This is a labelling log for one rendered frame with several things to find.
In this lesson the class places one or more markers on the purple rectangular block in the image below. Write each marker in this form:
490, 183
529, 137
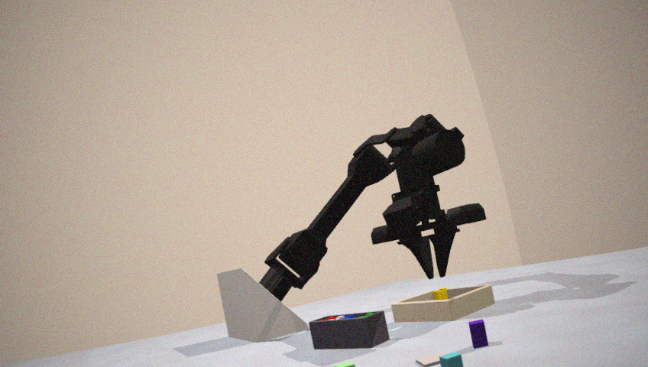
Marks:
478, 333

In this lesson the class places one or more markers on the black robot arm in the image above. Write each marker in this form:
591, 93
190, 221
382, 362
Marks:
418, 152

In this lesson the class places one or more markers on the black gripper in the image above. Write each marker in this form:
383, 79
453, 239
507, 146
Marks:
445, 227

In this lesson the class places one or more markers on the yellow blade fuse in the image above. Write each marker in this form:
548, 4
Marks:
441, 294

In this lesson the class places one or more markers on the teal block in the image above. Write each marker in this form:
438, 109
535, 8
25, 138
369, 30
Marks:
451, 360

